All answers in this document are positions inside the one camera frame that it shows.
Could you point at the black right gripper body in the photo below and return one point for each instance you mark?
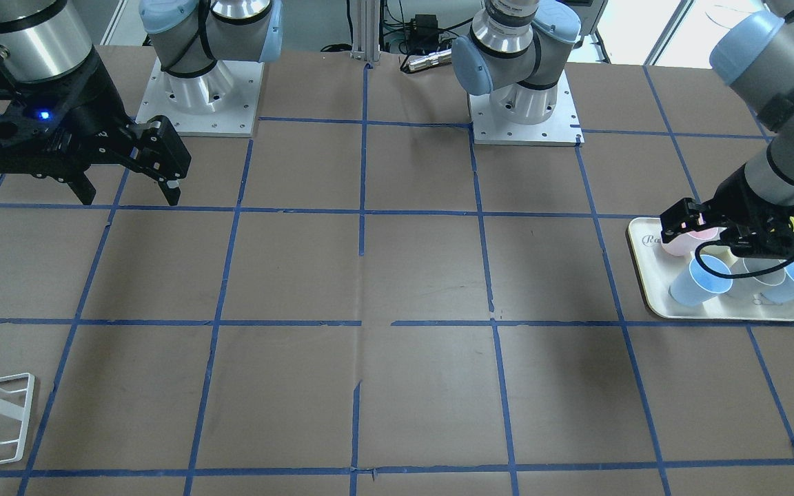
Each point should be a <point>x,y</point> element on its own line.
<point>91,102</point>

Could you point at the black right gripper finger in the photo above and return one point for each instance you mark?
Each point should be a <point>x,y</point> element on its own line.
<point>82,187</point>
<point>162,155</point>

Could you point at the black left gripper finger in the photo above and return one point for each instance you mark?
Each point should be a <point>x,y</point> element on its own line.
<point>683,217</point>

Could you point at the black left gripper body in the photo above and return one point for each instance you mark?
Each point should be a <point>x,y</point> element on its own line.
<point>744,195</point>

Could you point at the light blue plastic cup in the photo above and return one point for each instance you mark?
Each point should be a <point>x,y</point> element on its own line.
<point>695,285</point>

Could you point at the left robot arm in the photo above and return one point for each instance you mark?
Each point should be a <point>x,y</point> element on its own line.
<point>516,52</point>

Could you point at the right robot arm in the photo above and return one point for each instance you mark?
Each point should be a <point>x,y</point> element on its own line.
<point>43,39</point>

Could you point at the pink plastic cup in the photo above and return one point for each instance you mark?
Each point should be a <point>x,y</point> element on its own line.
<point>687,242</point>

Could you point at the grey plastic cup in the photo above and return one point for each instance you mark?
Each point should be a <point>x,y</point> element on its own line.
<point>758,276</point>

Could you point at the cream plastic tray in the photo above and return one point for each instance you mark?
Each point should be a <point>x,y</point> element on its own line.
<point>657,270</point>

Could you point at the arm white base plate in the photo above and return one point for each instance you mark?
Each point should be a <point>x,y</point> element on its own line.
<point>221,103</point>
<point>516,115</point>

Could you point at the silver aluminium frame post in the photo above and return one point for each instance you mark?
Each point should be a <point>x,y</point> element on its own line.
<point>365,24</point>

